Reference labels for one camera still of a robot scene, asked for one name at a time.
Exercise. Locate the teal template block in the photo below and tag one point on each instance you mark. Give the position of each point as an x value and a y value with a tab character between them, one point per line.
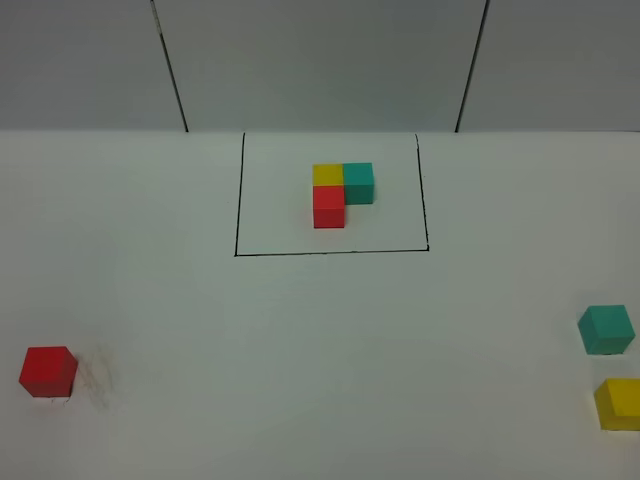
359	183

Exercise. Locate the teal loose block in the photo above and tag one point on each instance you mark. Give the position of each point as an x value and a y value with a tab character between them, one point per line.
606	329

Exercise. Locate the yellow template block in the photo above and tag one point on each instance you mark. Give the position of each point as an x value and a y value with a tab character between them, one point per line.
328	175

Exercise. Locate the red template block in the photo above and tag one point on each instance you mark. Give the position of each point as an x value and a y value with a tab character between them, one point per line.
329	208

